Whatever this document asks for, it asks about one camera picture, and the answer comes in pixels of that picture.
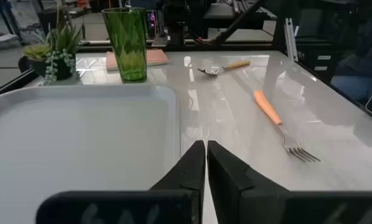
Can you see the potted succulent plant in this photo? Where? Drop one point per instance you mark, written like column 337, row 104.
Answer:
column 61, row 40

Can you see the black keyboard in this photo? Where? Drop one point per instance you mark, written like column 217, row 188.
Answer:
column 245, row 5

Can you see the green faceted plastic cup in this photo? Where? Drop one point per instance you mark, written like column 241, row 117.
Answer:
column 127, row 46

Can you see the black workstation stand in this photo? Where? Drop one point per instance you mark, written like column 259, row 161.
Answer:
column 235, row 25

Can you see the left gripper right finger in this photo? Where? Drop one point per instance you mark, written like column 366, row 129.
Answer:
column 235, row 193

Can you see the silver aluminium profile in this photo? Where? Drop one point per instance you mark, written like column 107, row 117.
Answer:
column 291, row 40

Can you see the black drawer cabinet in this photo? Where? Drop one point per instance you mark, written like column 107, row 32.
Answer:
column 310, row 62

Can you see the computer with purple lights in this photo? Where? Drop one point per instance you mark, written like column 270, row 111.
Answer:
column 151, row 18

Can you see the person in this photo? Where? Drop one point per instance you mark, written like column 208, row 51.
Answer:
column 360, row 87

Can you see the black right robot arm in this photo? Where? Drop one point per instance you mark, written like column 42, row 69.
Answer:
column 175, row 28

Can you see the grey plastic tray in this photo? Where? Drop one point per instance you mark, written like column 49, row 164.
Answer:
column 80, row 140

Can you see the grey wheeled cart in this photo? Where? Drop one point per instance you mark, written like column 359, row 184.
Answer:
column 5, row 37

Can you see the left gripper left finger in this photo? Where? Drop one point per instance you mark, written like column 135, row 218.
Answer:
column 176, row 199

